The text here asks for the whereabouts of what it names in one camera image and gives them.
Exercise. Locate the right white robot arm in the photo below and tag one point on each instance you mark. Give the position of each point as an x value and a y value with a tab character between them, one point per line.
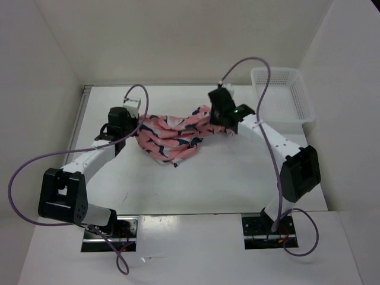
296	167

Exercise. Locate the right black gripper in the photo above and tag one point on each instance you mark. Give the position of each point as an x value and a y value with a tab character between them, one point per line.
213	120

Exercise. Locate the pink shark-print shorts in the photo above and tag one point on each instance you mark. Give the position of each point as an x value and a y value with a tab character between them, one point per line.
171	139

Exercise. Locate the white perforated plastic basket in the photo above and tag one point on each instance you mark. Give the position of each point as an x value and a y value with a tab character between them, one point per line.
285	96

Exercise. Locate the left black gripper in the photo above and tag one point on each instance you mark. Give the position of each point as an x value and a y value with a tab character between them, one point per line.
134	120

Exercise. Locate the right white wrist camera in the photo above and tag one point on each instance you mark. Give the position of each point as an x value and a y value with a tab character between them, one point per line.
229	87

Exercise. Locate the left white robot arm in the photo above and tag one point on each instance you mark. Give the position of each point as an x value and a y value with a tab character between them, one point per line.
63	194

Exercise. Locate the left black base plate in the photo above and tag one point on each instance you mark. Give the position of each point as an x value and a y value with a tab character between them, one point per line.
123	237

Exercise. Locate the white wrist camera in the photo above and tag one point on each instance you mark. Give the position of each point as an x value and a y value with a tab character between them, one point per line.
132	105
229	87

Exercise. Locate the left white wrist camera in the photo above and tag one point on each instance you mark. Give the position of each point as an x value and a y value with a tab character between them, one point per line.
132	105

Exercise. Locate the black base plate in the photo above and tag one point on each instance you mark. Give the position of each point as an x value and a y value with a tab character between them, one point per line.
123	237
257	236

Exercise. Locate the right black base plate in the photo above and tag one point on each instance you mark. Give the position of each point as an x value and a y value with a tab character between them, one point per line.
257	236

